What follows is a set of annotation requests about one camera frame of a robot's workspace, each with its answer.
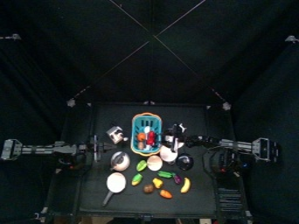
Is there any orange toy fruit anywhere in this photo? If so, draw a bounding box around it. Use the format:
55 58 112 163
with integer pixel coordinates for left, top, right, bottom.
159 189 174 200

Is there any purple toy eggplant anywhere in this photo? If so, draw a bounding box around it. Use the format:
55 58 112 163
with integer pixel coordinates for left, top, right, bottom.
172 173 183 186

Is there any yellow toy banana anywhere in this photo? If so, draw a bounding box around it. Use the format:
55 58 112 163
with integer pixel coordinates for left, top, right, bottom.
179 177 192 194

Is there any white grey toy appliance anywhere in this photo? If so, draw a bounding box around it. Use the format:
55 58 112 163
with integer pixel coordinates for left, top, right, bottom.
105 125 127 145

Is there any silver toy kettle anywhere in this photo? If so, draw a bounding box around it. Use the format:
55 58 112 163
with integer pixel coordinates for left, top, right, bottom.
108 150 132 172

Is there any black toy pot lid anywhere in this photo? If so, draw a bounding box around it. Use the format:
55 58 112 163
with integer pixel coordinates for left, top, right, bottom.
175 153 194 172

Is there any white text label sticker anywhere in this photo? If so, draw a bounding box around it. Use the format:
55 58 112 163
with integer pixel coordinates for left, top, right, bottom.
218 187 243 214

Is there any teal basket orange rim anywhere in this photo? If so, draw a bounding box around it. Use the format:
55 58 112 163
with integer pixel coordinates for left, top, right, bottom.
130 112 164 156

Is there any red toy food piece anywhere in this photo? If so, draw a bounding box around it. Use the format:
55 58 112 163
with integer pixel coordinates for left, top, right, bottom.
146 130 156 147

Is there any thin diagonal frame cord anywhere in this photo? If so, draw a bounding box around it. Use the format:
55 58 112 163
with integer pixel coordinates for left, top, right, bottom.
69 0 207 101
107 0 231 103

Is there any toy corn green husk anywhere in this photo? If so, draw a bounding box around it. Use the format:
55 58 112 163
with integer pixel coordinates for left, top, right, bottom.
135 159 148 173
131 172 144 187

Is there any pale pink toy bowl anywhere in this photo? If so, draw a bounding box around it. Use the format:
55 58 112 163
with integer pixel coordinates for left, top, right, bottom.
146 154 164 172

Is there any white toy bowl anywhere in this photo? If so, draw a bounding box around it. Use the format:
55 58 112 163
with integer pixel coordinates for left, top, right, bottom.
159 144 179 164

